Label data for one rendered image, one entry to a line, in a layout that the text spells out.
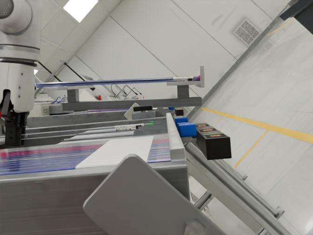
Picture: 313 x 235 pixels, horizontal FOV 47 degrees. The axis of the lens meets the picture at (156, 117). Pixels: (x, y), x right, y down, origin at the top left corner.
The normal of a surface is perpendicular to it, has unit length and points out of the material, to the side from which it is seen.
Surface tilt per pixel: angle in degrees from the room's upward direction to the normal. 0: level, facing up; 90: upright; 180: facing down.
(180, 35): 90
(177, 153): 90
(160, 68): 90
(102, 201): 90
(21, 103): 147
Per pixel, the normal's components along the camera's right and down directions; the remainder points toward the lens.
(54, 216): -0.02, 0.05
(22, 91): 0.99, 0.08
